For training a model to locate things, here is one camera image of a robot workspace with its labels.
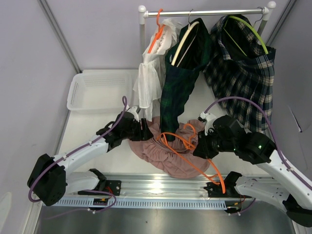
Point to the cream hanger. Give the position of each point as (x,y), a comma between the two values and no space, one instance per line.
(191,26)

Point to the orange hanger with dress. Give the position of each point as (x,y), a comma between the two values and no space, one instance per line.
(158,33)

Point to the dark green plaid skirt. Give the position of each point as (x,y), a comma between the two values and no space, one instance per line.
(180,81)

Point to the slotted cable duct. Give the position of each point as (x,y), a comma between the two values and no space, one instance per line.
(200,204)

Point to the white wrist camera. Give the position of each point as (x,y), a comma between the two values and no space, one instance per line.
(134,110)
(207,119)

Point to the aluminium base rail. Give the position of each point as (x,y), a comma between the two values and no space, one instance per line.
(154,186)

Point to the white plastic basket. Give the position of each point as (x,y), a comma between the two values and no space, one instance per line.
(101,91)

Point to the lime green hanger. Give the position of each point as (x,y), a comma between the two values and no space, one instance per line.
(241,40)

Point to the white ruffled dress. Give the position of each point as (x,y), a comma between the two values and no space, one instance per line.
(151,72)

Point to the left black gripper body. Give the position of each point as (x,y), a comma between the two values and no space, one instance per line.
(134,133)

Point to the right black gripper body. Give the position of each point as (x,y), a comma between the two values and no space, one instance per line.
(211,144)

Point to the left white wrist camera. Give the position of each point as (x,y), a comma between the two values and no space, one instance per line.
(134,110)

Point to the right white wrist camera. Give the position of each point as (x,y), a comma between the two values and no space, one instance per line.
(207,119)

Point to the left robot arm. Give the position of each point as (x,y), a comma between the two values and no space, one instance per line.
(51,177)

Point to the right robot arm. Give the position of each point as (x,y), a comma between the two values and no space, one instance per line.
(294,197)

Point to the navy white plaid skirt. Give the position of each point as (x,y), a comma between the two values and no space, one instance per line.
(249,82)

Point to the white clothes rack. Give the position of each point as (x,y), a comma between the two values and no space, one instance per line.
(266,12)

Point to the pink garment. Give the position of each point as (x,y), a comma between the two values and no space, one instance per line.
(177,161)

